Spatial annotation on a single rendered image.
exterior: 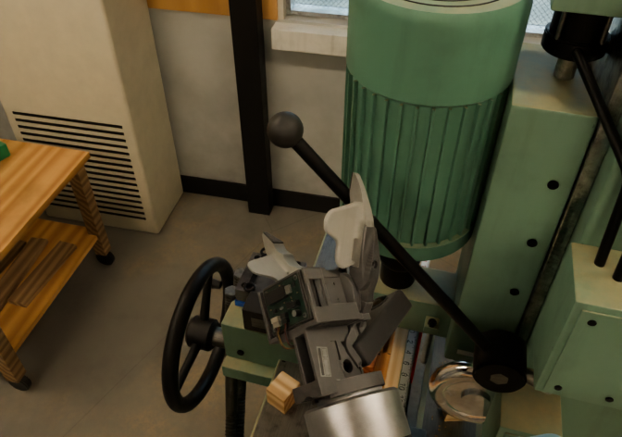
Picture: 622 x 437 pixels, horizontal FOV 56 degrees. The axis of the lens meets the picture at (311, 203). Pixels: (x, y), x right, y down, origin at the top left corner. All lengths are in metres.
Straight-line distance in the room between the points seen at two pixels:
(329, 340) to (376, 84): 0.25
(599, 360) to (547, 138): 0.22
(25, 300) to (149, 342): 0.43
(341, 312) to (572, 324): 0.22
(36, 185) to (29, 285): 0.36
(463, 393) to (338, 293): 0.31
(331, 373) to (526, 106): 0.31
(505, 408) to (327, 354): 0.29
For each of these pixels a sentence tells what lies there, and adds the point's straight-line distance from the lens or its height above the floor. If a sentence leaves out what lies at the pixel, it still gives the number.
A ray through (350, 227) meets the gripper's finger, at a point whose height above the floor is 1.33.
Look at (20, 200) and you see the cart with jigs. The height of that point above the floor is 0.53.
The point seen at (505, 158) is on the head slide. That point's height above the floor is 1.36.
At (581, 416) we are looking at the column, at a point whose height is 1.00.
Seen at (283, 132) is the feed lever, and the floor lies 1.41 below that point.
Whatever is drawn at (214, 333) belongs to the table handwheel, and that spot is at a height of 0.83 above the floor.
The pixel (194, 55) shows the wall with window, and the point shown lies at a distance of 2.28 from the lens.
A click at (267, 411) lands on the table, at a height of 0.90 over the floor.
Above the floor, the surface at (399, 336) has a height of 0.95.
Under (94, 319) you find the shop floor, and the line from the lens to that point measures 2.29.
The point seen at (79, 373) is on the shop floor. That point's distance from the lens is 2.17.
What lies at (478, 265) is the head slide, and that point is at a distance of 0.72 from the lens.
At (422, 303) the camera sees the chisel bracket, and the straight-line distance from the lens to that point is 0.84.
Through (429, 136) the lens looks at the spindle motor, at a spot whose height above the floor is 1.38.
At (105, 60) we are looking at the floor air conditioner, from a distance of 2.08.
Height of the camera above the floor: 1.71
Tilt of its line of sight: 42 degrees down
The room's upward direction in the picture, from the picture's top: straight up
